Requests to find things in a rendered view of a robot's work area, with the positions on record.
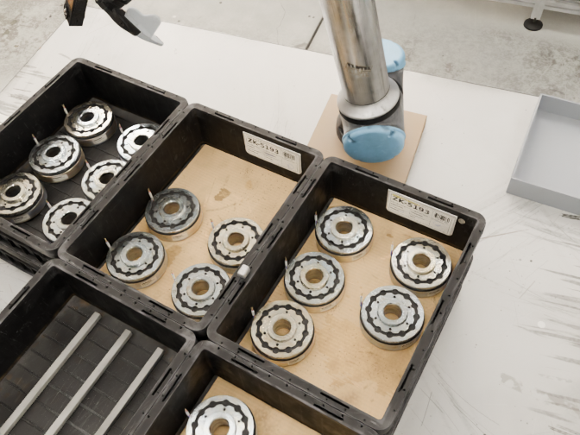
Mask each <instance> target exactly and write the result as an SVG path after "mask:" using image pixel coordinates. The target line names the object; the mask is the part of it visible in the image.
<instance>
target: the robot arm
mask: <svg viewBox="0 0 580 435"><path fill-rule="evenodd" d="M131 1H132V0H95V3H97V4H98V6H99V7H100V8H101V9H103V10H104V12H106V13H107V14H108V15H109V16H110V18H111V19H112V20H113V21H114V22H115V23H116V24H117V25H118V26H119V27H120V28H122V29H124V30H125V31H127V32H129V33H130V34H132V35H133V36H137V37H139V38H140V39H142V40H145V41H148V42H150V43H153V44H155V45H158V46H163V45H164V43H163V42H162V41H161V40H160V39H159V38H158V37H157V36H156V35H154V33H155V31H156V30H157V28H159V26H160V25H161V19H160V18H159V17H158V16H157V15H156V14H149V15H144V14H143V13H142V12H141V11H139V10H138V9H137V8H135V7H128V8H127V11H124V10H123V9H122V7H123V6H124V5H127V4H128V3H130V2H131ZM87 3H88V0H66V1H65V3H64V15H65V18H66V20H67V22H68V26H83V22H84V19H85V11H86V6H87ZM319 4H320V8H321V11H322V15H323V18H324V21H325V27H326V31H327V34H328V37H329V41H330V44H331V51H332V54H333V58H334V60H335V64H336V68H337V74H338V77H339V80H340V84H341V87H342V89H341V90H340V92H339V93H338V95H337V107H338V110H339V114H338V116H337V127H336V131H337V137H338V139H339V141H340V142H341V143H342V144H343V145H344V151H345V152H346V154H347V155H348V156H350V157H351V158H353V159H355V160H359V161H362V162H368V163H376V162H383V161H388V160H391V159H393V158H394V157H395V156H396V155H398V154H399V153H400V152H401V151H402V149H403V148H404V144H405V139H406V134H405V127H404V98H403V72H404V66H405V65H406V61H405V58H406V56H405V52H404V50H403V49H402V47H401V46H399V45H398V44H397V43H394V42H392V41H390V40H386V39H382V38H381V31H380V25H379V20H378V15H377V10H376V5H375V0H319Z"/></svg>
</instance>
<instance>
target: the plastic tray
mask: <svg viewBox="0 0 580 435"><path fill-rule="evenodd" d="M506 193H510V194H513V195H515V196H518V197H521V198H524V199H529V200H532V201H534V202H538V203H541V204H543V205H548V206H550V207H554V208H557V209H559V210H562V211H567V212H570V213H573V214H576V215H578V216H580V103H577V102H573V101H570V100H567V99H563V98H557V97H553V96H550V95H547V94H544V93H540V96H539V100H538V103H537V104H536V107H535V110H534V113H533V116H532V119H531V122H530V124H529V127H528V130H527V132H526V136H525V139H524V142H523V144H522V147H521V149H520V153H519V156H518V159H517V161H516V164H515V166H514V170H513V173H512V176H511V179H510V181H509V183H508V186H507V190H506Z"/></svg>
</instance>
